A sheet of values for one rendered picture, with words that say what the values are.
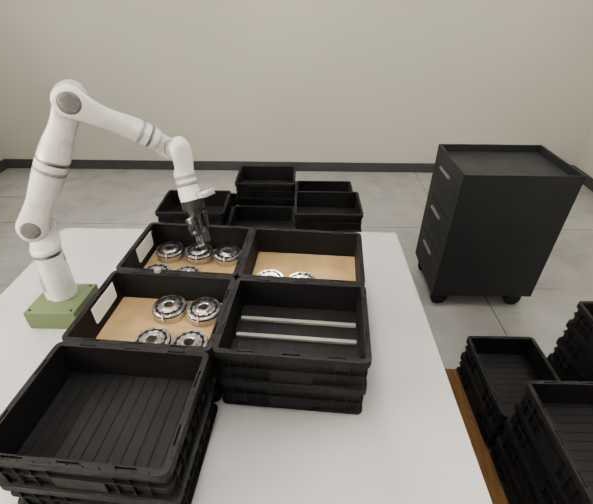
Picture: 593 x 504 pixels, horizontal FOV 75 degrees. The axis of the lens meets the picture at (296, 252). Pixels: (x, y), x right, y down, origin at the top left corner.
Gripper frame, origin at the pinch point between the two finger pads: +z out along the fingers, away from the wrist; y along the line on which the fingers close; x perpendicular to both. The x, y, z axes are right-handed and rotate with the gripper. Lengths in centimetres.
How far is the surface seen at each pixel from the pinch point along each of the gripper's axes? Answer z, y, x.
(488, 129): 3, -304, 194
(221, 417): 43, 39, 7
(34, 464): 23, 72, -15
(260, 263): 14.6, -8.7, 15.1
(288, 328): 28.0, 20.5, 26.9
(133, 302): 12.8, 16.2, -22.4
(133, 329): 17.7, 26.9, -18.0
